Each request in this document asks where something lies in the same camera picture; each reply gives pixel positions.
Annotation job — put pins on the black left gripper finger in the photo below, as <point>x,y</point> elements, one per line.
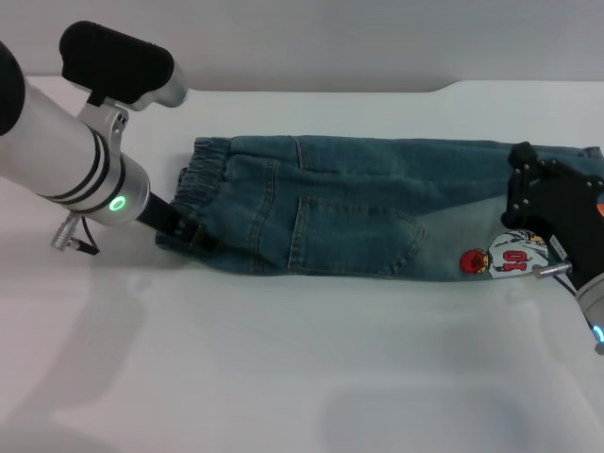
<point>204,240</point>

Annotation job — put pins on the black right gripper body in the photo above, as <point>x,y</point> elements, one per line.
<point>561,212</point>

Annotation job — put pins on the blue denim shorts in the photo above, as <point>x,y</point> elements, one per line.
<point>340,207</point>

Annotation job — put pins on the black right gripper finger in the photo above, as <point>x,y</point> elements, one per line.
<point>525,153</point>

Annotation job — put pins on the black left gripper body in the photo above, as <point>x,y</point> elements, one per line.
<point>162,217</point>

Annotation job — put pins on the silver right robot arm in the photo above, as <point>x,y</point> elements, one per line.
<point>592,307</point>

